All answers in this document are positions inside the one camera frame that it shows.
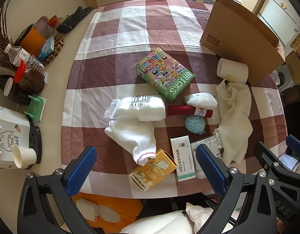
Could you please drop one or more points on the green white plastic holder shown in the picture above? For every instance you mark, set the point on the green white plastic holder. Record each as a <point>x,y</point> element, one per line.
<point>37,107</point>

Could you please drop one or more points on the blue white small box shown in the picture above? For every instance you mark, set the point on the blue white small box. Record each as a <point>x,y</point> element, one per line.
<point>46,47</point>

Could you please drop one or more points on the grey plastic stool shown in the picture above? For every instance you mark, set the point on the grey plastic stool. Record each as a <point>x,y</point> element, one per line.
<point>284,78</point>

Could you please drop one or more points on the white paper cup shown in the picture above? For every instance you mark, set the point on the white paper cup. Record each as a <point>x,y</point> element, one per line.
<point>25,156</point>

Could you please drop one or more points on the white cartoon water dispenser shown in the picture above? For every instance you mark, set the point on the white cartoon water dispenser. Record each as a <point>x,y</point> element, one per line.
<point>8,129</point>

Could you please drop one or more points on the woven round coaster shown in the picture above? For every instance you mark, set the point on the woven round coaster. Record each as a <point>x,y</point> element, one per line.
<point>58,47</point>

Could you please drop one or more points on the red white checked tablecloth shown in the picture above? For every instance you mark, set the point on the red white checked tablecloth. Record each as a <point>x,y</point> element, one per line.
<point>103,82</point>

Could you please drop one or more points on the white refrigerator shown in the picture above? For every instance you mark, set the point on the white refrigerator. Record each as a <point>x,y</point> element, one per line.
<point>279,12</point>

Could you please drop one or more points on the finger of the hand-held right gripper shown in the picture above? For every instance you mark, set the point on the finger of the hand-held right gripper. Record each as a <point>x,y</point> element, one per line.
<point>262,156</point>
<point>295,141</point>

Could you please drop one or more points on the small brown cardboard box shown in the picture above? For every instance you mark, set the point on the small brown cardboard box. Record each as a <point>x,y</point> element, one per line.
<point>296,70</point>

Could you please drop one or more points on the white zip pouch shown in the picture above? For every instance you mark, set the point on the white zip pouch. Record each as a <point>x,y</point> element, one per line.
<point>208,141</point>

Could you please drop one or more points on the bundle of dry branches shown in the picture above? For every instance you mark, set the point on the bundle of dry branches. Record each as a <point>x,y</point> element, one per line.
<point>1,29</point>

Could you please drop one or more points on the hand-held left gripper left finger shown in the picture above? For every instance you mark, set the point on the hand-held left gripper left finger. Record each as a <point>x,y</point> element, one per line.
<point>79,170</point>

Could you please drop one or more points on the clear plastic water bottle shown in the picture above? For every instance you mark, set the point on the clear plastic water bottle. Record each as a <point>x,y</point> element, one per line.
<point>20,56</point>

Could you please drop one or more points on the white slipper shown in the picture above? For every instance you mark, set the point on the white slipper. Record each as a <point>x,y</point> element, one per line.
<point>108,213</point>
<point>86,208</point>

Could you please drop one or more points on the white green medicine box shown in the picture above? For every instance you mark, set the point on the white green medicine box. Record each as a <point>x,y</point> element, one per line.
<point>183,156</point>

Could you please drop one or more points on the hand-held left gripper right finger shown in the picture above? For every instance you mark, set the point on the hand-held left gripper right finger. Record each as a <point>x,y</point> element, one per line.
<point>211,170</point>

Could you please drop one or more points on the black gloves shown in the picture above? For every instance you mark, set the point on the black gloves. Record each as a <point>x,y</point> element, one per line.
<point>71,20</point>

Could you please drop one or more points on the orange box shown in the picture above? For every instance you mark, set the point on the orange box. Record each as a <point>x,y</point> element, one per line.
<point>32,40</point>

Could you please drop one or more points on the white fluffy towel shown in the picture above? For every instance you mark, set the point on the white fluffy towel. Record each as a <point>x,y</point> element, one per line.
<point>235,117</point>

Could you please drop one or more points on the orange cushion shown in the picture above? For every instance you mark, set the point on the orange cushion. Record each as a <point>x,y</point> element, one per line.
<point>123,204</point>

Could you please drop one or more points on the pink cup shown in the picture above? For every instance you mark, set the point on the pink cup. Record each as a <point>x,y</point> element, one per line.
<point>41,24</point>

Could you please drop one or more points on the red lid jar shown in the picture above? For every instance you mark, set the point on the red lid jar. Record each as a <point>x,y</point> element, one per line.
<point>30,80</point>

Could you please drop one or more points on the white cat plush toy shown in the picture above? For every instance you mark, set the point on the white cat plush toy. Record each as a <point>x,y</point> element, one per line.
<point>201,100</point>

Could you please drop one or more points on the white pillow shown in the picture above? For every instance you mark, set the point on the white pillow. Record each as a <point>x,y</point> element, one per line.
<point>159,221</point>

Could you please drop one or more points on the yellow cartoon bear box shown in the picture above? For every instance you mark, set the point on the yellow cartoon bear box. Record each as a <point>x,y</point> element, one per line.
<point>152,173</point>

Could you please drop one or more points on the yellow hanging bag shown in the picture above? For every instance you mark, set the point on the yellow hanging bag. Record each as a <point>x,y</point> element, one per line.
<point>297,41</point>

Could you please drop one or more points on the large brown cardboard box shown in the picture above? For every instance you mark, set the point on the large brown cardboard box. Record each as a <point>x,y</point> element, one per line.
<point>240,36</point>

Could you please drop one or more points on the white sock with red stitching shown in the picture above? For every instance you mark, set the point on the white sock with red stitching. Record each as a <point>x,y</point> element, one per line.
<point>137,139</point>

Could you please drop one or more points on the green toy bricks box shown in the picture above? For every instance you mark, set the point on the green toy bricks box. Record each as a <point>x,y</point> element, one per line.
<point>162,73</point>

